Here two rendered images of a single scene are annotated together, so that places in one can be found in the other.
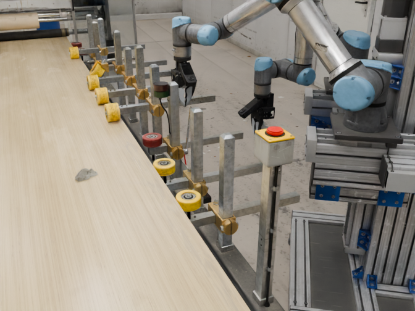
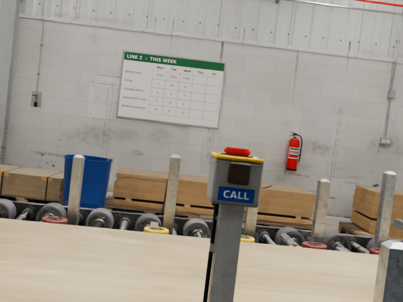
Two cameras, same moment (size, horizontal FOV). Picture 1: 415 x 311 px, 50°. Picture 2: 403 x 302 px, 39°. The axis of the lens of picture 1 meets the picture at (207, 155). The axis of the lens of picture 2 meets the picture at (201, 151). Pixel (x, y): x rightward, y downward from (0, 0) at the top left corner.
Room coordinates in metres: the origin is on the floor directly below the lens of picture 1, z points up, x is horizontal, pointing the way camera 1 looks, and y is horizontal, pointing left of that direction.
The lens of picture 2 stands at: (1.17, -0.98, 1.27)
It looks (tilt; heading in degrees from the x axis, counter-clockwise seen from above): 3 degrees down; 108
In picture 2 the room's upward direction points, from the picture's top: 7 degrees clockwise
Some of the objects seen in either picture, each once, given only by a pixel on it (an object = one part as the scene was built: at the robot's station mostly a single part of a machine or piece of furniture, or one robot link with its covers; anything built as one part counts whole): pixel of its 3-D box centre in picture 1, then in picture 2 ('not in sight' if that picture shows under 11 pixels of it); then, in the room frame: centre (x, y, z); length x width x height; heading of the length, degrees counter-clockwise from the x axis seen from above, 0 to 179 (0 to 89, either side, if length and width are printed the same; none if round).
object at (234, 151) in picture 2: (275, 132); (237, 153); (0.96, -0.16, 1.22); 0.04 x 0.04 x 0.02
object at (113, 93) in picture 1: (149, 88); not in sight; (2.18, 0.29, 0.95); 0.50 x 0.04 x 0.04; 113
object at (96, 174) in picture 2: not in sight; (86, 186); (-2.00, 4.83, 0.36); 0.59 x 0.57 x 0.73; 110
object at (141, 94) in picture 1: (140, 91); not in sight; (2.15, 0.34, 0.95); 0.14 x 0.06 x 0.05; 23
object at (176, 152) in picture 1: (172, 147); not in sight; (1.68, 0.15, 0.85); 0.14 x 0.06 x 0.05; 23
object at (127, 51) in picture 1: (130, 91); not in sight; (2.36, 0.42, 0.88); 0.04 x 0.04 x 0.48; 23
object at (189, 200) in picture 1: (188, 210); not in sight; (1.20, 0.06, 0.85); 0.08 x 0.08 x 0.11
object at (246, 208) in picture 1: (243, 210); not in sight; (1.27, -0.12, 0.80); 0.44 x 0.03 x 0.04; 113
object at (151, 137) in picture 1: (152, 147); not in sight; (1.67, 0.23, 0.85); 0.08 x 0.08 x 0.11
